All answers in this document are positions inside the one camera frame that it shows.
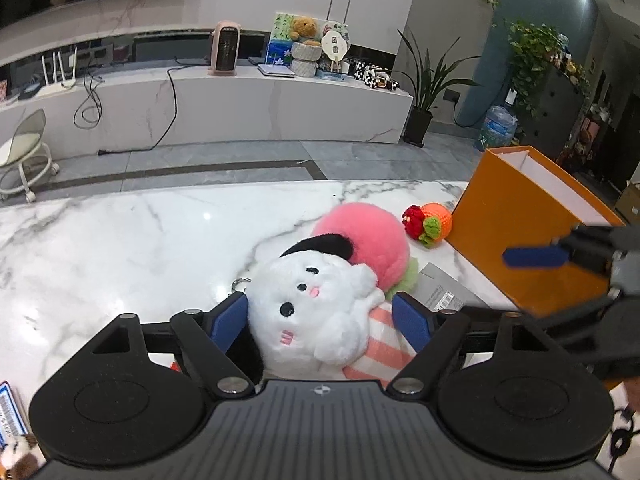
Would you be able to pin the small brown teddy bear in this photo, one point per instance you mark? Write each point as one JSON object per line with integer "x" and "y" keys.
{"x": 305, "y": 29}

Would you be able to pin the printed picture box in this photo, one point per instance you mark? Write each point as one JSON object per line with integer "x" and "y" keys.
{"x": 12, "y": 415}

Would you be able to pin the pink space heater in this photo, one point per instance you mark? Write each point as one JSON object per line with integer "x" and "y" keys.
{"x": 225, "y": 50}

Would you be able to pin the long-leaf potted plant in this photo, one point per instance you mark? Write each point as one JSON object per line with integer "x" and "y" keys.
{"x": 417, "y": 127}

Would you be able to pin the green bamboo painting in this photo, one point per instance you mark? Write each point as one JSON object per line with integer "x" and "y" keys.
{"x": 279, "y": 25}

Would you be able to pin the light blue tray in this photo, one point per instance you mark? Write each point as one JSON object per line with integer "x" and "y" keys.
{"x": 332, "y": 75}

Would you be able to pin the large water bottle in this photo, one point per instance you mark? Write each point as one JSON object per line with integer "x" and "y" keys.
{"x": 495, "y": 127}

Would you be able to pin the grey cabinet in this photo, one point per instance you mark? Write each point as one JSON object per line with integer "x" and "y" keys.
{"x": 555, "y": 110}

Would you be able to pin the blue tissue box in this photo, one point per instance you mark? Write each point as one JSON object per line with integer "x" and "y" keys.
{"x": 278, "y": 53}

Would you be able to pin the panda plush with striped body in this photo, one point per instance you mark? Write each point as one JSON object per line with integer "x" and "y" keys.
{"x": 320, "y": 310}

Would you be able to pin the white tablet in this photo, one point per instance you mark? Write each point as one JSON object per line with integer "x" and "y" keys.
{"x": 275, "y": 70}

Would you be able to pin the wall outlet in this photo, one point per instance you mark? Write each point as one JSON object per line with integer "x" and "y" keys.
{"x": 452, "y": 95}

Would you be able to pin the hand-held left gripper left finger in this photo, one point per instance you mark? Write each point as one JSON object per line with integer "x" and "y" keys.
{"x": 231, "y": 320}

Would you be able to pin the cream round paper fan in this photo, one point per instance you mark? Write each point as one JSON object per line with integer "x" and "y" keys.
{"x": 334, "y": 46}

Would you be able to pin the orange cardboard box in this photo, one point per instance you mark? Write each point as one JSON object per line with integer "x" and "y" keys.
{"x": 500, "y": 210}

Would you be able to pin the white swivel chair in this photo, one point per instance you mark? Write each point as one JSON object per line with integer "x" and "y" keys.
{"x": 22, "y": 145}

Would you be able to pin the white crochet basket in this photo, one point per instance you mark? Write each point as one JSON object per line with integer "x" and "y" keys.
{"x": 306, "y": 51}
{"x": 305, "y": 66}

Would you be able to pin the pink peach plush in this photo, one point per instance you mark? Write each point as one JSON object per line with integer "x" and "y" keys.
{"x": 365, "y": 240}

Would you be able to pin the grey plastic packet with barcode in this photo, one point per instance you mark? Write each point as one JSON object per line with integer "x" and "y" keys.
{"x": 440, "y": 285}

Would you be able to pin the cardboard carton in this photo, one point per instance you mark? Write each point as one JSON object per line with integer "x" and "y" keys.
{"x": 629, "y": 200}

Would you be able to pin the white router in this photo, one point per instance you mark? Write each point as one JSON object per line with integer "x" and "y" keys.
{"x": 50, "y": 90}

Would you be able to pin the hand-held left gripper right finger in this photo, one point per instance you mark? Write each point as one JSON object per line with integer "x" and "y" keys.
{"x": 412, "y": 320}

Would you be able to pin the white marble media console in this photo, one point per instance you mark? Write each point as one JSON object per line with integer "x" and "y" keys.
{"x": 250, "y": 105}

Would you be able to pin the floral round fan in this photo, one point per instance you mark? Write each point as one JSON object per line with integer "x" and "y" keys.
{"x": 341, "y": 26}

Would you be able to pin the orange crochet fruit toy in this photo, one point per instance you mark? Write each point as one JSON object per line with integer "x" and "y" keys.
{"x": 437, "y": 217}

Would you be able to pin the small decor bottles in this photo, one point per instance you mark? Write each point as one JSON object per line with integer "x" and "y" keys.
{"x": 570, "y": 60}

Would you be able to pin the checkered toy car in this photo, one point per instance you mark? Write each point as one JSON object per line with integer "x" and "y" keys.
{"x": 375, "y": 76}

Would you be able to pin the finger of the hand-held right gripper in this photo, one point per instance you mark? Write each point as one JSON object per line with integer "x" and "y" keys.
{"x": 590, "y": 312}
{"x": 535, "y": 256}

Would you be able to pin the green ivy plant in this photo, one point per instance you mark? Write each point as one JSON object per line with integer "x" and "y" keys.
{"x": 532, "y": 55}

